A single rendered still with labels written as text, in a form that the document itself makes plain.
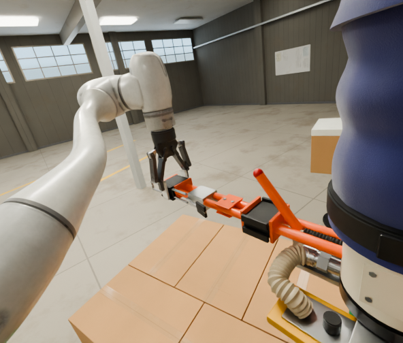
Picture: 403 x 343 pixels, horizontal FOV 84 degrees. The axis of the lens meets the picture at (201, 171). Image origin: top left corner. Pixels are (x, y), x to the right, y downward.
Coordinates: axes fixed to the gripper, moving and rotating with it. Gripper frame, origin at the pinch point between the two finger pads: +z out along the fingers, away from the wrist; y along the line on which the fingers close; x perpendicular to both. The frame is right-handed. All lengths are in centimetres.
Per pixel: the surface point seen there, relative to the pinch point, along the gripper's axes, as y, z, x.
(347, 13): -7, -36, -51
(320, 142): 155, 34, 10
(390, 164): -9, -21, -57
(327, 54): 851, -33, 253
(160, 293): -7, 70, 29
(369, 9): -9, -36, -53
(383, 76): -8, -30, -55
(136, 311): -20, 70, 31
